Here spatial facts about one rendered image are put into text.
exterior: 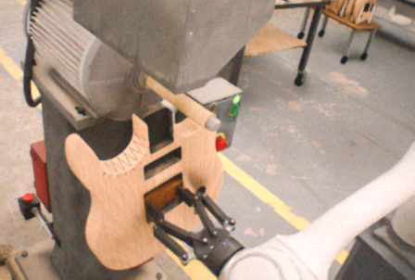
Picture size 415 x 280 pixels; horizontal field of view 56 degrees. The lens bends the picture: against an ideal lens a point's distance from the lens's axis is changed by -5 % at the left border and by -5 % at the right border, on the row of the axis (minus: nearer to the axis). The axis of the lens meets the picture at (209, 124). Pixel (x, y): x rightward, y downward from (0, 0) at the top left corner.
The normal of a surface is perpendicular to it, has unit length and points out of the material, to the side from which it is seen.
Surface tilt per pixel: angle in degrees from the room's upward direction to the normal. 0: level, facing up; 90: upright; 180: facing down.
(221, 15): 90
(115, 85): 91
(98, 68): 83
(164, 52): 90
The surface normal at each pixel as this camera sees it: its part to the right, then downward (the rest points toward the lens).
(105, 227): 0.66, 0.48
